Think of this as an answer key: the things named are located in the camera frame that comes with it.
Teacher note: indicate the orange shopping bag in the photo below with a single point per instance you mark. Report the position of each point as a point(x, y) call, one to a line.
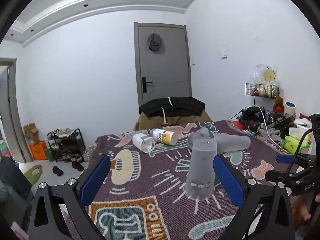
point(38, 151)

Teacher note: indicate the white yellow paper cup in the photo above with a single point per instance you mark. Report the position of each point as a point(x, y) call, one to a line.
point(165, 137)

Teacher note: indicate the brown cardboard box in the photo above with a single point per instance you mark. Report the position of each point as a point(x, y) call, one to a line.
point(31, 134)

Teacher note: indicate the black shoe on floor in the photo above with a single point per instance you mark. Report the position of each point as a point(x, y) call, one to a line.
point(57, 171)

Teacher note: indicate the black wire wall basket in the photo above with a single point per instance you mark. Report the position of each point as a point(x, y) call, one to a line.
point(262, 90)

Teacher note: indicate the brown plush toy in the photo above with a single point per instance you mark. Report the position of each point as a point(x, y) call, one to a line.
point(278, 105)

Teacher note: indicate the right hand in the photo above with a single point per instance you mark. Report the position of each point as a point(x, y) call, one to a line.
point(301, 206)

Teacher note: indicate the white tape roll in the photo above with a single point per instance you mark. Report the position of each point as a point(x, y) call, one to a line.
point(289, 108)

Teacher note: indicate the green wet wipes pack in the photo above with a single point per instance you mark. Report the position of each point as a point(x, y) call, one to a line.
point(291, 144)

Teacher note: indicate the grey cap on door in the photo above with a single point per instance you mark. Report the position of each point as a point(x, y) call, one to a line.
point(154, 42)

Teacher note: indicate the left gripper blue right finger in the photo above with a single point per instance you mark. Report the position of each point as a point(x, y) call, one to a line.
point(264, 211)

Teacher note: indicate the patterned purple woven blanket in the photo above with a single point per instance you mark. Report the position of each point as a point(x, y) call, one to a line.
point(143, 194)

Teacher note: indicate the frosted cup behind large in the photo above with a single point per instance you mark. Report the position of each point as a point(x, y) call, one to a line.
point(200, 134)

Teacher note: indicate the clear plastic bag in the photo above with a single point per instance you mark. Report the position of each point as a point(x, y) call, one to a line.
point(265, 74)

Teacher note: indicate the black jacket on chair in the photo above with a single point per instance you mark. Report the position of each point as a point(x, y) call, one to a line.
point(172, 107)

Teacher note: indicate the black shoe rack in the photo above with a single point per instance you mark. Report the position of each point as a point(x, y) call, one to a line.
point(66, 145)

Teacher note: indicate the green slipper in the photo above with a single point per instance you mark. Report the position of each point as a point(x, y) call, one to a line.
point(33, 174)

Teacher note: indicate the frosted plastic cup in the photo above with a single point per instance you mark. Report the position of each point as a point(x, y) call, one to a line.
point(201, 176)

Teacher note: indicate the large frosted grey cup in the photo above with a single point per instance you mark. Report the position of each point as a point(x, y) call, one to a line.
point(229, 143)

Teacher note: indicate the white light switch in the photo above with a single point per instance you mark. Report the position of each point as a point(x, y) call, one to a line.
point(223, 53)

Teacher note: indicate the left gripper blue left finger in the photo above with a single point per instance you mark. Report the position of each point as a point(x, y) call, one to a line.
point(47, 222)

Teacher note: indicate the grey entrance door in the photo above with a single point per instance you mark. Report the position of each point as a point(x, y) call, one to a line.
point(164, 73)

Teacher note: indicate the black haired doll figure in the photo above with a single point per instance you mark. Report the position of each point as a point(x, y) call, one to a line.
point(252, 128)

